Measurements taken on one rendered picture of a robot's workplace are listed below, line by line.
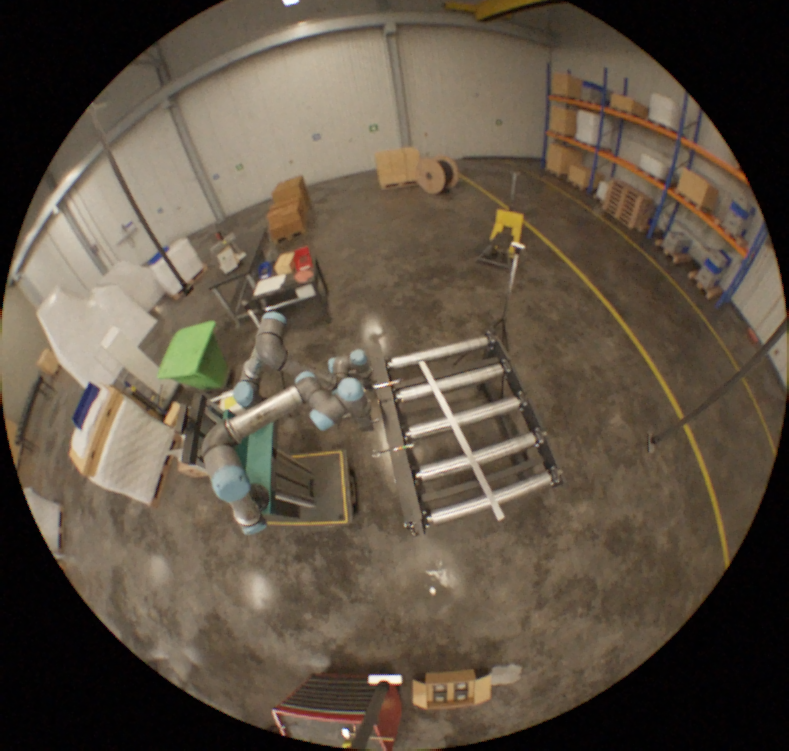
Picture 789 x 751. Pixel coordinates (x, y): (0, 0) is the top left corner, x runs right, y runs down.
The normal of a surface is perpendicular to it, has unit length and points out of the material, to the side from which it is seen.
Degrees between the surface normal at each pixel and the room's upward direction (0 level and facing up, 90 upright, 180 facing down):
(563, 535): 0
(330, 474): 0
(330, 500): 0
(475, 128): 90
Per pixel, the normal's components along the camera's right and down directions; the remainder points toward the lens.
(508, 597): -0.12, -0.58
